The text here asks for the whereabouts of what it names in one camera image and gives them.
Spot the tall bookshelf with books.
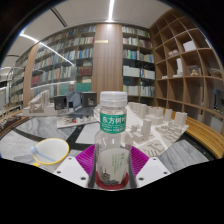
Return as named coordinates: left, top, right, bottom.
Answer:
left=121, top=24, right=157, bottom=103

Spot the light blue spoon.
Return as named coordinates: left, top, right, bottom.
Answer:
left=29, top=145, right=56, bottom=163

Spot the curved ceiling light strip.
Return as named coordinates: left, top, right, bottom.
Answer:
left=19, top=31, right=75, bottom=66

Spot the clear plastic bottle green label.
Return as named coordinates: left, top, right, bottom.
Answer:
left=94, top=91, right=133, bottom=185

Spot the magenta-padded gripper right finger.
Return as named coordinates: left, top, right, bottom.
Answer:
left=128, top=145, right=172, bottom=188

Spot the white city architectural model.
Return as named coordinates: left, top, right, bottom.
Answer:
left=94, top=100, right=190, bottom=158

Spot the long curved bookshelf with books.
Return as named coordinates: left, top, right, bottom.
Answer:
left=8, top=23, right=98, bottom=108

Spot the beige building model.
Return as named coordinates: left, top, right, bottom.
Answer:
left=20, top=89, right=56, bottom=117

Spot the brown architectural model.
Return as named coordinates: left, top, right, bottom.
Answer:
left=0, top=114, right=21, bottom=133

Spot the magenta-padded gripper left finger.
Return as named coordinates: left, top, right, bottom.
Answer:
left=53, top=143, right=98, bottom=189

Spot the dark grey building model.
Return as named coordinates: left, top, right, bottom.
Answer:
left=53, top=91, right=99, bottom=129

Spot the white mug yellow handle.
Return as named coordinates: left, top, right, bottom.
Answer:
left=32, top=137, right=71, bottom=173

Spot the straight ceiling light strip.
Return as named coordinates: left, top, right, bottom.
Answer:
left=107, top=0, right=116, bottom=22

